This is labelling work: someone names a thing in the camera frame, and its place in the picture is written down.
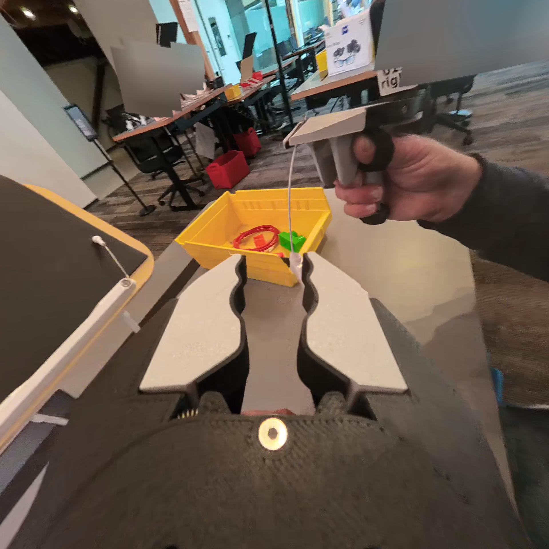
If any small wall screen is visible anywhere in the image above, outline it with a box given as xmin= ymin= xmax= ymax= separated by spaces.
xmin=63 ymin=104 xmax=99 ymax=143

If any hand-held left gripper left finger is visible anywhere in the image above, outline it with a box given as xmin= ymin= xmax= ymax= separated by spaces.
xmin=139 ymin=254 xmax=250 ymax=393

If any long wooden workbench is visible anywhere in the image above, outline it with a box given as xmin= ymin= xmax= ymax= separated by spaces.
xmin=112 ymin=75 xmax=275 ymax=142

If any hanging white paper sheet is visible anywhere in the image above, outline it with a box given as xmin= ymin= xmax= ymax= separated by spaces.
xmin=195 ymin=124 xmax=215 ymax=160

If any wooden post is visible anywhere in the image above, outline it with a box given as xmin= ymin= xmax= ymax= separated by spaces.
xmin=169 ymin=0 xmax=215 ymax=82

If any white cable with plug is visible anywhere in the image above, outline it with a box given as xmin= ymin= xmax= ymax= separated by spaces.
xmin=287 ymin=116 xmax=310 ymax=292

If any person's right hand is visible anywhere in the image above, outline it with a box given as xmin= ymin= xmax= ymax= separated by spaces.
xmin=334 ymin=133 xmax=483 ymax=224

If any person's dark zip jacket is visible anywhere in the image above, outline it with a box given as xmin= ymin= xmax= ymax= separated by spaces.
xmin=500 ymin=403 xmax=549 ymax=549

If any yellow plastic bin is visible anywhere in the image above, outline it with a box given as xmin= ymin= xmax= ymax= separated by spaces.
xmin=175 ymin=186 xmax=332 ymax=287

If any black floor lamp pole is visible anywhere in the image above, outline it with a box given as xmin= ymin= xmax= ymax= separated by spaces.
xmin=264 ymin=0 xmax=297 ymax=131

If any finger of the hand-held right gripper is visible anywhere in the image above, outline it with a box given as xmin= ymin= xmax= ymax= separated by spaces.
xmin=283 ymin=106 xmax=367 ymax=148

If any wooden work table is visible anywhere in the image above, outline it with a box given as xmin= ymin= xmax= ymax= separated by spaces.
xmin=291 ymin=69 xmax=380 ymax=101

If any black office chair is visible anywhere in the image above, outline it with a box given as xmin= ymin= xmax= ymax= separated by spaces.
xmin=129 ymin=129 xmax=206 ymax=211
xmin=429 ymin=77 xmax=474 ymax=146

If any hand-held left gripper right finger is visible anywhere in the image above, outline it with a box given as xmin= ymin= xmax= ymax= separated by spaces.
xmin=297 ymin=251 xmax=408 ymax=393

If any red fabric bin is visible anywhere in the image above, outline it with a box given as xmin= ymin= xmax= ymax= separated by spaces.
xmin=234 ymin=127 xmax=262 ymax=158
xmin=205 ymin=149 xmax=250 ymax=189

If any white box with glasses print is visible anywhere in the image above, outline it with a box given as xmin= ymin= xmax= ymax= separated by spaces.
xmin=324 ymin=11 xmax=374 ymax=78

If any person's right forearm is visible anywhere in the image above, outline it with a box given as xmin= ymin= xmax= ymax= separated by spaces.
xmin=418 ymin=152 xmax=549 ymax=284

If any red cable coil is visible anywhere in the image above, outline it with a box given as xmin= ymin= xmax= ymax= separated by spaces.
xmin=233 ymin=225 xmax=280 ymax=251

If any green plastic block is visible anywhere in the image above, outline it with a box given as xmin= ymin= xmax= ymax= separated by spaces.
xmin=279 ymin=231 xmax=307 ymax=254

